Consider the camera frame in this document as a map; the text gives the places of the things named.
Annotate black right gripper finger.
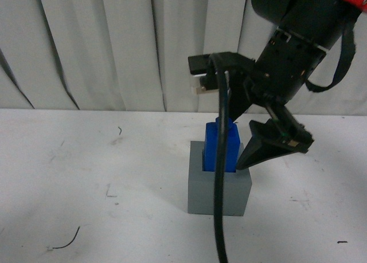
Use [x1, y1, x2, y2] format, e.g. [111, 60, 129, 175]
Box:
[236, 107, 314, 170]

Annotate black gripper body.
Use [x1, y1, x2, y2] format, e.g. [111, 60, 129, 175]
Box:
[224, 30, 326, 107]

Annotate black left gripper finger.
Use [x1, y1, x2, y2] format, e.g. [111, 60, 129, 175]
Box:
[228, 72, 252, 121]

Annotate blue block with knob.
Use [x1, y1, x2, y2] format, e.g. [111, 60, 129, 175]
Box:
[202, 116, 241, 172]

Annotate gray square base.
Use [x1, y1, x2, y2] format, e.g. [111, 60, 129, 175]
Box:
[187, 140, 253, 217]

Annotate white curtain backdrop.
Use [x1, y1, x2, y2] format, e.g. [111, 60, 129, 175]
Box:
[0, 0, 367, 116]

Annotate black camera cable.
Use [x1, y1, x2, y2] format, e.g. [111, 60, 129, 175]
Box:
[210, 54, 232, 263]

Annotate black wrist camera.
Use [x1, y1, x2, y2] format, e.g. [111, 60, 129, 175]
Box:
[188, 52, 228, 97]

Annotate black velcro strap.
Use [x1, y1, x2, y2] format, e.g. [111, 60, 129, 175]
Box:
[304, 16, 357, 93]

